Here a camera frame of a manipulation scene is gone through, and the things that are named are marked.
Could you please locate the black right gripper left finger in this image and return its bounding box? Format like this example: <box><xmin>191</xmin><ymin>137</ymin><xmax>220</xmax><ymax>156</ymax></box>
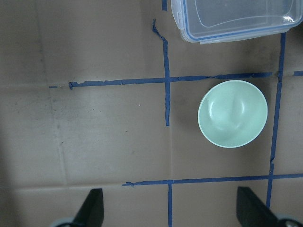
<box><xmin>71</xmin><ymin>188</ymin><xmax>104</xmax><ymax>227</ymax></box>

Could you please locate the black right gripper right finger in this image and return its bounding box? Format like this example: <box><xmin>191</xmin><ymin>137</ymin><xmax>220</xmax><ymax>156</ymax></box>
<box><xmin>236</xmin><ymin>186</ymin><xmax>278</xmax><ymax>227</ymax></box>

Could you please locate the green bowl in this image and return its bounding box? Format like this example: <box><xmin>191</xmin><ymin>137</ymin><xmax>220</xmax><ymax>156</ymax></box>
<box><xmin>197</xmin><ymin>80</ymin><xmax>268</xmax><ymax>148</ymax></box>

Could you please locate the clear plastic container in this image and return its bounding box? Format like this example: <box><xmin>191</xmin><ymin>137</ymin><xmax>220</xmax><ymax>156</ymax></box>
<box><xmin>171</xmin><ymin>0</ymin><xmax>303</xmax><ymax>44</ymax></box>

